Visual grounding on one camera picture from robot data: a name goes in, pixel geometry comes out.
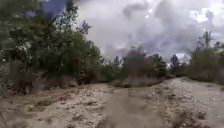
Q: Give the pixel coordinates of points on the low bushes along path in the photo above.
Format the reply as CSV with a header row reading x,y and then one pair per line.
x,y
138,68

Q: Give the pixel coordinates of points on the pale gravel dirt path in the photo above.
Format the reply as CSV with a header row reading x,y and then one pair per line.
x,y
113,106

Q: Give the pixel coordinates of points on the row of trees and bushes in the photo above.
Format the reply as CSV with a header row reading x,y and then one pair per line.
x,y
50,53

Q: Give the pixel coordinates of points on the dense trees and bushes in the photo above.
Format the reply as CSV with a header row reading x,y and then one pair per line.
x,y
206,63

